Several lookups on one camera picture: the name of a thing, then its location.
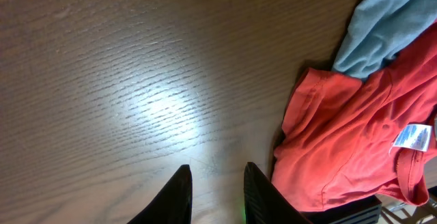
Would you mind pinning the red t-shirt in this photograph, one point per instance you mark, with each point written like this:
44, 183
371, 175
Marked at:
340, 133

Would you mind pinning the light grey t-shirt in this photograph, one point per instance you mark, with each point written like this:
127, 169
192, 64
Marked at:
378, 30

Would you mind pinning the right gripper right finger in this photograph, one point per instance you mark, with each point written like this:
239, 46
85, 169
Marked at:
263, 203

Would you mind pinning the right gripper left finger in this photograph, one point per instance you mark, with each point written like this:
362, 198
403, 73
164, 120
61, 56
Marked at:
172, 204

